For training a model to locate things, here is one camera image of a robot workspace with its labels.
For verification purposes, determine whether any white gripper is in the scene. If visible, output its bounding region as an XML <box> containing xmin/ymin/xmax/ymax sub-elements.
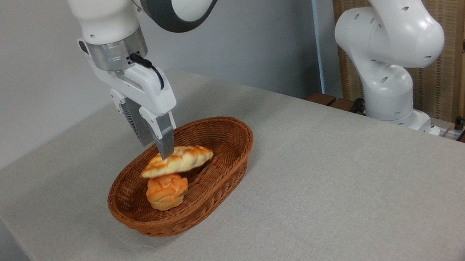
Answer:
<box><xmin>77</xmin><ymin>24</ymin><xmax>186</xmax><ymax>171</ymax></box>

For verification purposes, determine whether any braided golden bread loaf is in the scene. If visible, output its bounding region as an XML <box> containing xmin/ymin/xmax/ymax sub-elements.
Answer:
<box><xmin>137</xmin><ymin>140</ymin><xmax>217</xmax><ymax>181</ymax></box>

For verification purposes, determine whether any orange muffin bread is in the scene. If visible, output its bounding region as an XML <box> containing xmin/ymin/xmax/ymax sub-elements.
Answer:
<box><xmin>142</xmin><ymin>171</ymin><xmax>193</xmax><ymax>214</ymax></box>

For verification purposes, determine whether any brown wicker oval basket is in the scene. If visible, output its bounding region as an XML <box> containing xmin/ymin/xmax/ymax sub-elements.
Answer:
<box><xmin>96</xmin><ymin>111</ymin><xmax>268</xmax><ymax>246</ymax></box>

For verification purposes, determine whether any grey tablecloth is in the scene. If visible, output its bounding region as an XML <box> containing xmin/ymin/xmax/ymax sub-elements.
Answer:
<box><xmin>0</xmin><ymin>24</ymin><xmax>465</xmax><ymax>261</ymax></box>

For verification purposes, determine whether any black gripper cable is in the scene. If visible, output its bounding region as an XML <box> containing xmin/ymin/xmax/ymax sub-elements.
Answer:
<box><xmin>128</xmin><ymin>48</ymin><xmax>166</xmax><ymax>95</ymax></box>

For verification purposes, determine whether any white wall conduit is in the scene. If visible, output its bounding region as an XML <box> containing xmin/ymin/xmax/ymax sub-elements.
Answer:
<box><xmin>306</xmin><ymin>0</ymin><xmax>332</xmax><ymax>95</ymax></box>

